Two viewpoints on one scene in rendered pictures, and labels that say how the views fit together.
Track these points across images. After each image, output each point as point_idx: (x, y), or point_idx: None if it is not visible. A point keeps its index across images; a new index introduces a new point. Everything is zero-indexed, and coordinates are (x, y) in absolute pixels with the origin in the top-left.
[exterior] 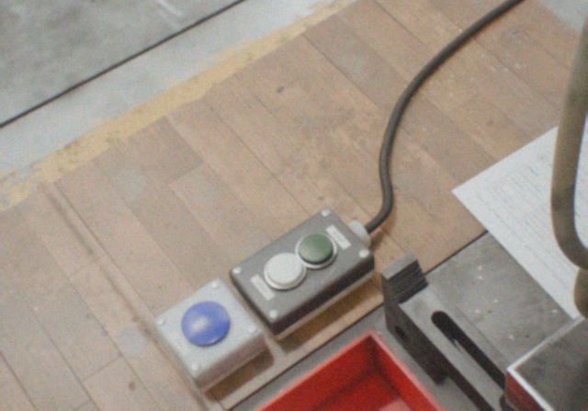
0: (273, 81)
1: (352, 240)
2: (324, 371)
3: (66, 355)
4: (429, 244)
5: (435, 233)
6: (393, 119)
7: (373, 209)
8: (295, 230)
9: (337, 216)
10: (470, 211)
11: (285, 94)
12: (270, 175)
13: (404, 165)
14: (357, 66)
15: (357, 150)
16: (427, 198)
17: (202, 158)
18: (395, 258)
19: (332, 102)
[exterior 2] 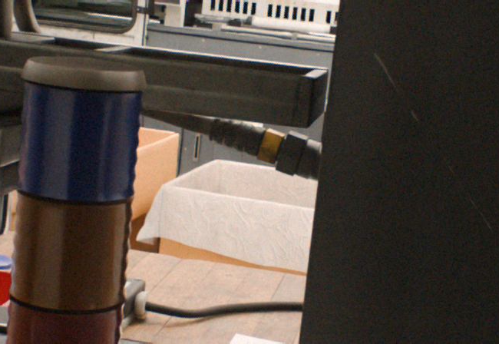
0: (232, 272)
1: (127, 289)
2: None
3: None
4: (177, 339)
5: (191, 339)
6: (262, 302)
7: (178, 317)
8: None
9: (140, 283)
10: (229, 343)
11: (227, 277)
12: (154, 285)
13: (233, 319)
14: (290, 292)
15: (220, 304)
16: (217, 331)
17: (134, 266)
18: (146, 332)
19: (246, 290)
